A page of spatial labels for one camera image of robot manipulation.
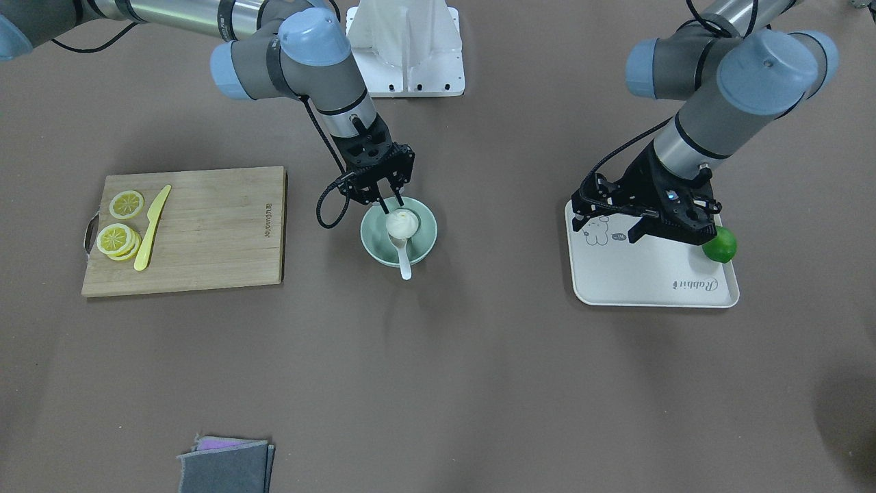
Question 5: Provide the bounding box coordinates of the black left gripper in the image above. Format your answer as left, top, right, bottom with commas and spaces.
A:
572, 144, 722, 246

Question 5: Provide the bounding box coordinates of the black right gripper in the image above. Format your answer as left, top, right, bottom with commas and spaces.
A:
335, 114, 414, 214

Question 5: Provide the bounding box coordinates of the white steamed bun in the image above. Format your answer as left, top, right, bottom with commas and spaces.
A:
385, 208, 420, 240

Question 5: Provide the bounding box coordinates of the white ceramic spoon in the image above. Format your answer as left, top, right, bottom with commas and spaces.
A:
389, 235, 412, 281

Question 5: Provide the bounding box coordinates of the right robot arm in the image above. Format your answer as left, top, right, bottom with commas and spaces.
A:
1, 1, 414, 212

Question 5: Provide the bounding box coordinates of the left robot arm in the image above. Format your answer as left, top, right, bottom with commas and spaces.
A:
570, 1, 840, 246

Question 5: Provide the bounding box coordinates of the mint green bowl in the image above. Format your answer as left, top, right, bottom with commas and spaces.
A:
359, 197, 438, 268

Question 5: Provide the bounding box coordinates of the cream rabbit print tray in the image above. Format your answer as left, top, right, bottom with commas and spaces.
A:
564, 202, 740, 308

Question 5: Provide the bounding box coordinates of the green lime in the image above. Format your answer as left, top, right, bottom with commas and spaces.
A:
701, 227, 738, 264

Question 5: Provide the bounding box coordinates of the bamboo cutting board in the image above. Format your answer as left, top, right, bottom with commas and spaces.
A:
81, 166, 287, 299

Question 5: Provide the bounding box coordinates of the yellow plastic knife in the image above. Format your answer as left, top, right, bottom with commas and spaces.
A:
134, 184, 172, 272

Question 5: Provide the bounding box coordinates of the upper lemon slice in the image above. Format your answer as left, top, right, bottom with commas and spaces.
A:
109, 190, 145, 220

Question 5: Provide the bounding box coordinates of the lemon slice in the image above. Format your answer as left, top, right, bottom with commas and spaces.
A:
109, 190, 145, 220
96, 223, 142, 262

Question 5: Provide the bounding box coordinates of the lower lemon slice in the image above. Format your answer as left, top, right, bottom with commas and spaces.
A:
96, 223, 142, 262

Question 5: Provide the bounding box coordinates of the folded grey cloth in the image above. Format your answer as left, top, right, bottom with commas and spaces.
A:
177, 435, 275, 492

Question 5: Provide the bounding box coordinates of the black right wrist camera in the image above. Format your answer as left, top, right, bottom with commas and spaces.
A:
337, 171, 381, 205

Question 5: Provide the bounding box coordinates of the black camera cable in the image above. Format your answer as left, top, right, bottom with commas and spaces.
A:
589, 0, 760, 182
301, 96, 357, 230

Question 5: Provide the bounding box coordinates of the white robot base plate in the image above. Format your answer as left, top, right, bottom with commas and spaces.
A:
344, 1, 466, 98

